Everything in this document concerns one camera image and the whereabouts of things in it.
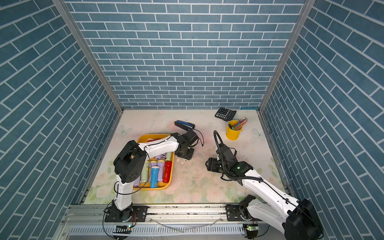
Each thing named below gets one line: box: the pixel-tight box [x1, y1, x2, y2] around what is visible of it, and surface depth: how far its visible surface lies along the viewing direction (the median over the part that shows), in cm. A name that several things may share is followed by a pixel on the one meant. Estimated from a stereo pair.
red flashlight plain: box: [163, 161, 172, 184], surface depth 88 cm
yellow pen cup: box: [226, 120, 243, 141], surface depth 99 cm
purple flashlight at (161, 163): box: [157, 159, 165, 182], surface depth 86 cm
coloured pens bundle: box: [234, 116, 249, 131], surface depth 96 cm
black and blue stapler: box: [174, 120, 196, 131], surface depth 111 cm
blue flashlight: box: [150, 166, 160, 188], surface depth 82 cm
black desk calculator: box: [214, 107, 237, 122], surface depth 118 cm
